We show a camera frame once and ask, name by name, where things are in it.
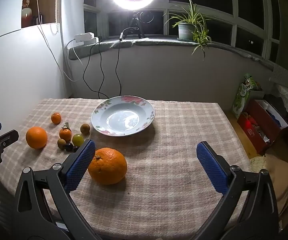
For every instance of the checked beige tablecloth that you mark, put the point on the checked beige tablecloth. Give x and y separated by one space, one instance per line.
174 135

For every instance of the tangerine with green leaf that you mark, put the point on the tangerine with green leaf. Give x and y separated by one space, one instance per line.
65 134

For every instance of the white power strip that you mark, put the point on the white power strip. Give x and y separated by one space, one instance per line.
85 37

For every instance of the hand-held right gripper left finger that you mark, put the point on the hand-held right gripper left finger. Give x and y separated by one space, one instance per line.
81 165

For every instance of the floral white plate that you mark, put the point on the floral white plate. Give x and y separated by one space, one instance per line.
122 117

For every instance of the red white jar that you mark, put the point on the red white jar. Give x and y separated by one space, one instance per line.
26 12

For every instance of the grey striped cloth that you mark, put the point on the grey striped cloth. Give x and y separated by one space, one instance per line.
1 220

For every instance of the green printed bag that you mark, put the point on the green printed bag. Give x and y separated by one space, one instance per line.
241 97

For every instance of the green grape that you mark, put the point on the green grape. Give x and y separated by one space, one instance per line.
78 139

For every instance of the black cup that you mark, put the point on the black cup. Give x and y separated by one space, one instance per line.
40 19

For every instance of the red cardboard box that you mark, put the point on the red cardboard box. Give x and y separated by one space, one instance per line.
251 127

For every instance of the tan cushion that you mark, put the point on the tan cushion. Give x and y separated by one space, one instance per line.
281 177

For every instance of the spider plant in grey pot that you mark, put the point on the spider plant in grey pot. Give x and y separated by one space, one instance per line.
186 31

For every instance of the dark grape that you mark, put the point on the dark grape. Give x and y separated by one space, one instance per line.
75 149
68 147

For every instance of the grey window sill mat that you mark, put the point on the grey window sill mat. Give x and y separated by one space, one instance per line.
159 41

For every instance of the large orange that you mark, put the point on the large orange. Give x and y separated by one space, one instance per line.
109 167

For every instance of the small brown fruit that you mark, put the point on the small brown fruit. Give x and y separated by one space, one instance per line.
85 128
61 144

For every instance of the medium orange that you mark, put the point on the medium orange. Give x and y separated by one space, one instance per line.
36 137

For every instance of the small tangerine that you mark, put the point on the small tangerine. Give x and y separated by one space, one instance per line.
56 118

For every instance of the green striped towel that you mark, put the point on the green striped towel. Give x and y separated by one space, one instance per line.
258 163

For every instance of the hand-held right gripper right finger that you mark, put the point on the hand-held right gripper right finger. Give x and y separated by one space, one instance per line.
211 167

